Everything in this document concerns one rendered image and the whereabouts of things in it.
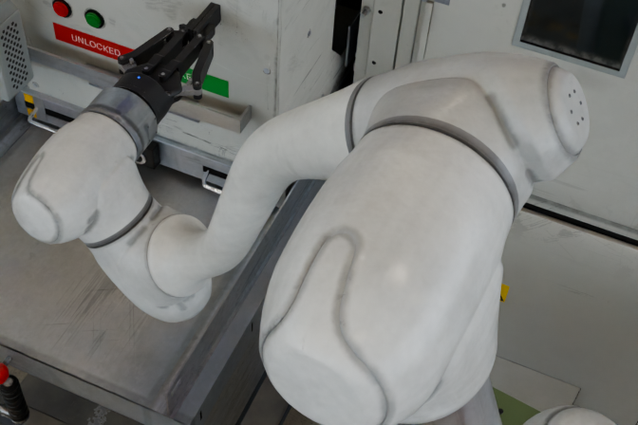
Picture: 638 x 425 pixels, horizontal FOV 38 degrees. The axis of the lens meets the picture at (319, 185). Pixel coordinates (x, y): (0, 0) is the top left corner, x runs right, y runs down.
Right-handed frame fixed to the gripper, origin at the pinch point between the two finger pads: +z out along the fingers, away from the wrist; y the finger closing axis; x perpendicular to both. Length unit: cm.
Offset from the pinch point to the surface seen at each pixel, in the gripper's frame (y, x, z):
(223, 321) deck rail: 13.8, -36.2, -22.5
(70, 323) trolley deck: -8, -38, -32
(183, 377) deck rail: 14, -34, -35
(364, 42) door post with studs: 15.0, -18.5, 29.1
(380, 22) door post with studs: 17.5, -13.0, 28.7
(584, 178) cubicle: 58, -31, 27
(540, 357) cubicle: 63, -84, 27
